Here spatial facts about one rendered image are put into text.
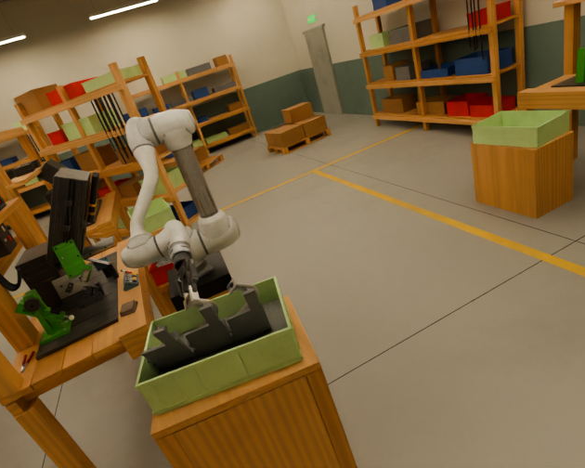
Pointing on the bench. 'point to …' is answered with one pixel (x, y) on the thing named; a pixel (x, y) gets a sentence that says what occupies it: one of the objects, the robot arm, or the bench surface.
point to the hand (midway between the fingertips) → (191, 297)
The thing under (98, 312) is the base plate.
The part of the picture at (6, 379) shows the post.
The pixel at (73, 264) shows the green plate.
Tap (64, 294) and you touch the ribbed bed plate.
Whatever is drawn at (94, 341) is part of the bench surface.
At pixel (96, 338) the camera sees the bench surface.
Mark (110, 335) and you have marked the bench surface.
